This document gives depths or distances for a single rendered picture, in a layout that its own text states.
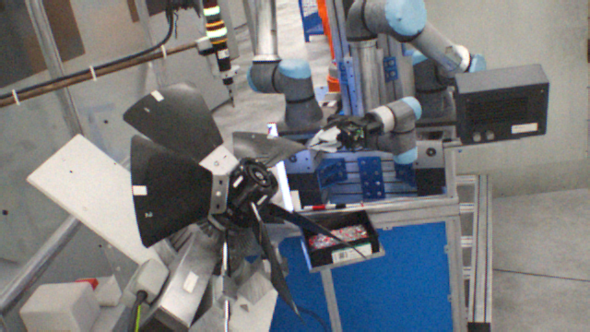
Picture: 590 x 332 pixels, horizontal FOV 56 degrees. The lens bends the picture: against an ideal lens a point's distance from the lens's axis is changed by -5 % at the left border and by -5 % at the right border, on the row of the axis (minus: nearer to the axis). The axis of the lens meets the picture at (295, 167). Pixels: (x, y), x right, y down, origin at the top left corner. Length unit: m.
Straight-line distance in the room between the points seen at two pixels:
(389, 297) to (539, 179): 1.72
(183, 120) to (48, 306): 0.62
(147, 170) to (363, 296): 1.15
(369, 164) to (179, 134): 0.92
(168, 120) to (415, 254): 0.99
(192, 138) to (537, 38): 2.27
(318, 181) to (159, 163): 1.04
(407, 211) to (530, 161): 1.73
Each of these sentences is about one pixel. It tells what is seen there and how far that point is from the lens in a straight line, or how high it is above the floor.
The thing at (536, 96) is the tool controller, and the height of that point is 1.19.
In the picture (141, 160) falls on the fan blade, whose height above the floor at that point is 1.39.
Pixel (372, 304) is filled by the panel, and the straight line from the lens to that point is 2.13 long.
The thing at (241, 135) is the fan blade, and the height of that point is 1.21.
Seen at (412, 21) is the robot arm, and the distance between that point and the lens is 1.63.
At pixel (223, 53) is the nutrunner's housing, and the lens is 1.37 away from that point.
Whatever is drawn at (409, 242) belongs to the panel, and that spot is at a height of 0.70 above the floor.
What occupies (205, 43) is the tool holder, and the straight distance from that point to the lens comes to 1.36.
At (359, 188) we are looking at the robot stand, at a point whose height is 0.77.
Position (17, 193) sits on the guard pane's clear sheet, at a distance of 1.82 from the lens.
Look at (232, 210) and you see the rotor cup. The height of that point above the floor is 1.16.
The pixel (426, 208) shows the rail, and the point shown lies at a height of 0.83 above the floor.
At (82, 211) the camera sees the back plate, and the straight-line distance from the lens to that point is 1.39.
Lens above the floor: 1.78
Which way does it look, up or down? 24 degrees down
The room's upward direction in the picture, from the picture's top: 12 degrees counter-clockwise
